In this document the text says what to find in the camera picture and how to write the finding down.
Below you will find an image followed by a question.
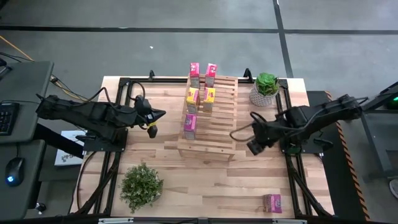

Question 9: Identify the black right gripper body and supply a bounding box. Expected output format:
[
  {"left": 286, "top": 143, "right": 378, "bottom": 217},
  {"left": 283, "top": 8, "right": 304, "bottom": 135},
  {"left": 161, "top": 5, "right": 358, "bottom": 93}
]
[{"left": 250, "top": 122, "right": 275, "bottom": 146}]

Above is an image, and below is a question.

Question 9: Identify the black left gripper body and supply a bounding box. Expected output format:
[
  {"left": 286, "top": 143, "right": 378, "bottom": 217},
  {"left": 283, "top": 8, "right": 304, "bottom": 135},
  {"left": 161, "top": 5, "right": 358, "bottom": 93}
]
[{"left": 134, "top": 95, "right": 159, "bottom": 129}]

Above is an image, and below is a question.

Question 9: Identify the purple Raisin Bran cereal box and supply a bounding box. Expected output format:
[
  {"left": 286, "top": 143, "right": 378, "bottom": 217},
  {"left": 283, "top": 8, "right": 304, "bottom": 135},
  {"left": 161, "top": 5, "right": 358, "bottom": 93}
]
[
  {"left": 183, "top": 113, "right": 198, "bottom": 141},
  {"left": 262, "top": 194, "right": 283, "bottom": 214}
]

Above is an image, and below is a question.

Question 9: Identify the yellow Corn Pops cereal box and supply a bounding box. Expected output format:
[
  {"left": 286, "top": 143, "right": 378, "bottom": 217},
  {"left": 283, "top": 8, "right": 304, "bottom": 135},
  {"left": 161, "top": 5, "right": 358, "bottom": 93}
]
[
  {"left": 185, "top": 86, "right": 201, "bottom": 115},
  {"left": 202, "top": 86, "right": 216, "bottom": 114}
]

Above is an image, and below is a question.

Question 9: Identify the red Froot Loops cereal box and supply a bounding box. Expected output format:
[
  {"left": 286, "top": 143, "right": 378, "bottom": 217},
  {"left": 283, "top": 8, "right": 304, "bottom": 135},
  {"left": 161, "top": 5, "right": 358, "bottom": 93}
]
[
  {"left": 188, "top": 62, "right": 201, "bottom": 90},
  {"left": 204, "top": 63, "right": 218, "bottom": 89}
]

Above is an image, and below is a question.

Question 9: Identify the slatted wooden shelf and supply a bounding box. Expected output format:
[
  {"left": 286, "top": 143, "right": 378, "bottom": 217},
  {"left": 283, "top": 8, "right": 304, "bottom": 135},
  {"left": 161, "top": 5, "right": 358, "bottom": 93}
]
[{"left": 164, "top": 73, "right": 240, "bottom": 163}]

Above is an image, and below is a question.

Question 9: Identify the succulent in triangle-patterned pot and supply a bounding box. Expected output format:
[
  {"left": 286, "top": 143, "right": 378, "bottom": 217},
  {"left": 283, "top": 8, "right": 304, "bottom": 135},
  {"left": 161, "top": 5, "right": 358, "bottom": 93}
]
[{"left": 249, "top": 72, "right": 280, "bottom": 108}]

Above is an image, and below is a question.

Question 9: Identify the bushy small-leaved green plant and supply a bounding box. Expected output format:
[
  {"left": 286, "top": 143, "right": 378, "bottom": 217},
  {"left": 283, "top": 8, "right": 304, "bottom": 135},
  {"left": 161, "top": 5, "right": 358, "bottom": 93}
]
[{"left": 119, "top": 162, "right": 165, "bottom": 215}]

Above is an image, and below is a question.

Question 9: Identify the black mat with hazard stripe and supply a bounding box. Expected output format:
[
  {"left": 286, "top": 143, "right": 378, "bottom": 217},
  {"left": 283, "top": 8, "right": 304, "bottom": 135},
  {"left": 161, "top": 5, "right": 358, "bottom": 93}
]
[{"left": 305, "top": 90, "right": 371, "bottom": 221}]

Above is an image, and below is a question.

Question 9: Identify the white printed box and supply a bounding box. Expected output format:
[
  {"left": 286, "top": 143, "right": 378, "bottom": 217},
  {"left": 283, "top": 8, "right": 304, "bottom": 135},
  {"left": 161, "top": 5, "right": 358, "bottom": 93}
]
[{"left": 53, "top": 129, "right": 87, "bottom": 167}]

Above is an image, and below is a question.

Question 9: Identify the dark equipment stand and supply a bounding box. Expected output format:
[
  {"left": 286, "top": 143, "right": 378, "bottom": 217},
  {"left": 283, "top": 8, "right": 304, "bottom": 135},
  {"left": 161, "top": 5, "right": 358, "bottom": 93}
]
[{"left": 360, "top": 81, "right": 398, "bottom": 182}]

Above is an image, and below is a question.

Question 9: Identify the grey side desk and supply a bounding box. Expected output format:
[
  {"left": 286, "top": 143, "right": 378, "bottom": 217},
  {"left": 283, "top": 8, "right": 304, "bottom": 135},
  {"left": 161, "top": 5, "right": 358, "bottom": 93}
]
[
  {"left": 0, "top": 139, "right": 47, "bottom": 220},
  {"left": 0, "top": 60, "right": 55, "bottom": 144}
]

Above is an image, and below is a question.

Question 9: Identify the black keyboard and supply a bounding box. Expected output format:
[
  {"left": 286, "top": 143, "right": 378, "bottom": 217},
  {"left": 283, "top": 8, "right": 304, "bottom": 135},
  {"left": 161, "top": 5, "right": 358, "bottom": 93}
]
[{"left": 0, "top": 102, "right": 21, "bottom": 136}]

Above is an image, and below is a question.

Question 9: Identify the person's shoe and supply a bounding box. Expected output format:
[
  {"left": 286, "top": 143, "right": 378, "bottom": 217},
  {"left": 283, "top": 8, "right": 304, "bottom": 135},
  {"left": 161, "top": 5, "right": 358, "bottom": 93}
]
[{"left": 388, "top": 178, "right": 398, "bottom": 200}]

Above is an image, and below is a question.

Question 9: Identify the black mouse with blue light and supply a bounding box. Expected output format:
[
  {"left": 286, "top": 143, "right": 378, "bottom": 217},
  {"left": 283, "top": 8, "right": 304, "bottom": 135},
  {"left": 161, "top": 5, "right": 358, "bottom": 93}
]
[{"left": 4, "top": 157, "right": 26, "bottom": 188}]

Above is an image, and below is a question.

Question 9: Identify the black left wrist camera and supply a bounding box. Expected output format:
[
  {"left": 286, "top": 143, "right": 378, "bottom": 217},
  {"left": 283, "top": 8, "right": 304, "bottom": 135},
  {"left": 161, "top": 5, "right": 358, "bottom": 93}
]
[{"left": 146, "top": 121, "right": 159, "bottom": 139}]

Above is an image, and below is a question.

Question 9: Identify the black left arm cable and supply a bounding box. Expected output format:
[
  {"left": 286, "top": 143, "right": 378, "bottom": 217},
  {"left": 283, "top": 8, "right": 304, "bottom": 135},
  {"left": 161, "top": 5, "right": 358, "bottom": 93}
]
[{"left": 128, "top": 80, "right": 147, "bottom": 103}]

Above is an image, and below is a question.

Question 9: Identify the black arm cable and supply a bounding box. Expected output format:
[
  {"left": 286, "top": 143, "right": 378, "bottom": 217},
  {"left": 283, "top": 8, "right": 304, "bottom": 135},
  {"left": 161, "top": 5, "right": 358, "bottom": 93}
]
[
  {"left": 229, "top": 111, "right": 269, "bottom": 143},
  {"left": 128, "top": 80, "right": 147, "bottom": 103}
]

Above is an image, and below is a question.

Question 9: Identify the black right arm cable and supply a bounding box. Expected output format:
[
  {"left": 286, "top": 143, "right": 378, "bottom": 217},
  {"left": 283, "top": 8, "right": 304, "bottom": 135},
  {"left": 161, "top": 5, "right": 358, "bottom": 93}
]
[{"left": 229, "top": 111, "right": 269, "bottom": 143}]

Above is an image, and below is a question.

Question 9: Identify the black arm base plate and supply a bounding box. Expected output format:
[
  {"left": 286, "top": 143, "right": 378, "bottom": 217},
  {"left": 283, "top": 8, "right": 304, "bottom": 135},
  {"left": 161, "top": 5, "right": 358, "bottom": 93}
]
[
  {"left": 279, "top": 136, "right": 325, "bottom": 156},
  {"left": 83, "top": 127, "right": 129, "bottom": 154}
]

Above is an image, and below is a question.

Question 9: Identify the black aluminium frame rail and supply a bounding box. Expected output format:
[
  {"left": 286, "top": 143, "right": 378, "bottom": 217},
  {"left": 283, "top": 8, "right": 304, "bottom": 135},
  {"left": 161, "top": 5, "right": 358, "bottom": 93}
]
[
  {"left": 275, "top": 79, "right": 313, "bottom": 217},
  {"left": 92, "top": 77, "right": 126, "bottom": 216},
  {"left": 281, "top": 79, "right": 332, "bottom": 218},
  {"left": 104, "top": 79, "right": 135, "bottom": 216}
]

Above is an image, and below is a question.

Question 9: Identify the yellow cable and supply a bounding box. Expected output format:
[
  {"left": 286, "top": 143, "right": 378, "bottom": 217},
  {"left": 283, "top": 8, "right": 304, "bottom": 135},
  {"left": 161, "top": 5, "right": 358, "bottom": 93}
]
[{"left": 0, "top": 35, "right": 88, "bottom": 102}]

